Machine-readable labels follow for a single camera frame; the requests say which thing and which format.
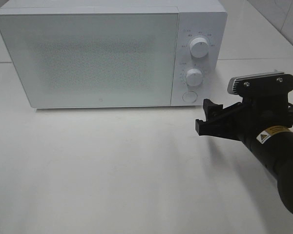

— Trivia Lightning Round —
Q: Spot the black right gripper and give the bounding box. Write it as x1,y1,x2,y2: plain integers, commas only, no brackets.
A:
195,94,292,144

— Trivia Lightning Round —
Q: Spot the white lower microwave knob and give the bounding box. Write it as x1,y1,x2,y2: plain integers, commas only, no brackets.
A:
186,69,204,87

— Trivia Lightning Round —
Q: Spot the white upper microwave knob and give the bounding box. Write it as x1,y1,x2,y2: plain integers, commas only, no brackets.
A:
189,36,209,58

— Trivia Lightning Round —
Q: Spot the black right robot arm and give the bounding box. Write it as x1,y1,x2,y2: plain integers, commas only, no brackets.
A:
195,95,293,214

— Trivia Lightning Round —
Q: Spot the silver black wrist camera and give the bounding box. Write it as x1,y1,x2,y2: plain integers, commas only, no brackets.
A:
227,72,293,98

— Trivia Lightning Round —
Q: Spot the white microwave door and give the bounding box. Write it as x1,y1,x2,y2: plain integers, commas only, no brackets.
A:
0,14,178,108

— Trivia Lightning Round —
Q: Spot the white microwave oven body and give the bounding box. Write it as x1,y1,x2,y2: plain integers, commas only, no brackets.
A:
0,0,228,108

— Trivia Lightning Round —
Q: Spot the white microwave knob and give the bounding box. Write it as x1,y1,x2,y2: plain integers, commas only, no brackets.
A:
189,36,209,58
186,69,204,87

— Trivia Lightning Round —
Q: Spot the round white door button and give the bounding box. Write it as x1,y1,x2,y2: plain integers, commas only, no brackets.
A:
182,91,197,103

